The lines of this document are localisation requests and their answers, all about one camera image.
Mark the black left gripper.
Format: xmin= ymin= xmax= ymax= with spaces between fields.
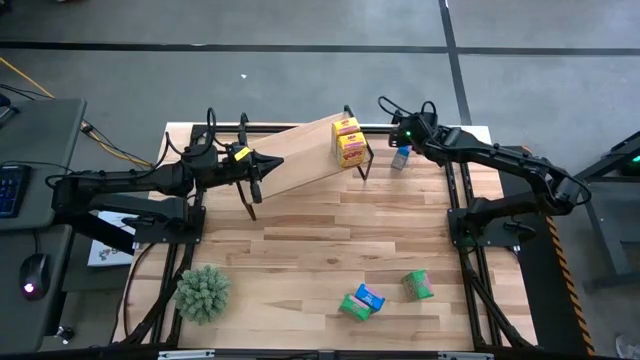
xmin=219 ymin=130 xmax=285 ymax=205

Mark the blue Rice Krispies cereal box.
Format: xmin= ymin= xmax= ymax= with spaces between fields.
xmin=391 ymin=145 xmax=413 ymax=172
xmin=354 ymin=283 xmax=387 ymax=314

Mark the yellow Corn Pops cereal box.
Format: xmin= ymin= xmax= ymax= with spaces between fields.
xmin=332 ymin=117 xmax=361 ymax=139
xmin=335 ymin=132 xmax=369 ymax=169

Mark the green Apple Jacks cereal box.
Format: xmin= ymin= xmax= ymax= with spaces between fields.
xmin=401 ymin=269 xmax=435 ymax=302
xmin=338 ymin=293 xmax=374 ymax=322

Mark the green artificial plant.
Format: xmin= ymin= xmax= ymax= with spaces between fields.
xmin=173 ymin=264 xmax=232 ymax=326

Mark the white printed box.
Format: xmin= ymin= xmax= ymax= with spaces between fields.
xmin=87 ymin=209 xmax=140 ymax=268

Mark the grey metal stand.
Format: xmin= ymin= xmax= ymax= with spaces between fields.
xmin=549 ymin=130 xmax=640 ymax=292

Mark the black hazard-striped floor mat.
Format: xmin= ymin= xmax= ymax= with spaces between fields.
xmin=492 ymin=144 xmax=597 ymax=357

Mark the grey desk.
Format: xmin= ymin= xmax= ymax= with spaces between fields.
xmin=0 ymin=224 xmax=75 ymax=354
xmin=0 ymin=98 xmax=88 ymax=232

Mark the black backlit keyboard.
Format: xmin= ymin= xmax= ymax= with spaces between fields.
xmin=0 ymin=164 xmax=33 ymax=220

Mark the black computer mouse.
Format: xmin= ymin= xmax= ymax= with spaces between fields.
xmin=18 ymin=253 xmax=51 ymax=301

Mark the black desk caster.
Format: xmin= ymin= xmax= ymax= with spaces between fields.
xmin=53 ymin=324 xmax=77 ymax=345

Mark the wooden shelf with black frame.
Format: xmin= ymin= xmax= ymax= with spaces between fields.
xmin=235 ymin=104 xmax=375 ymax=222

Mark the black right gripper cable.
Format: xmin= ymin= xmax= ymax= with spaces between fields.
xmin=377 ymin=95 xmax=439 ymax=126

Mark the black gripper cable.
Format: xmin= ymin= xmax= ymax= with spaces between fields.
xmin=205 ymin=106 xmax=218 ymax=151
xmin=377 ymin=95 xmax=439 ymax=126

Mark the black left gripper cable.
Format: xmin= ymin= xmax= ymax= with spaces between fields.
xmin=205 ymin=106 xmax=218 ymax=151

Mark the black aluminium table frame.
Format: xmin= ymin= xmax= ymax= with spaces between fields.
xmin=119 ymin=112 xmax=537 ymax=351

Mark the silver metal bracket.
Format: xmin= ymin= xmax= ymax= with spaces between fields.
xmin=437 ymin=351 xmax=496 ymax=360
xmin=157 ymin=349 xmax=216 ymax=360

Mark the yellow floor cable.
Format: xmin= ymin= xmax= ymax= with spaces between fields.
xmin=0 ymin=55 xmax=152 ymax=169

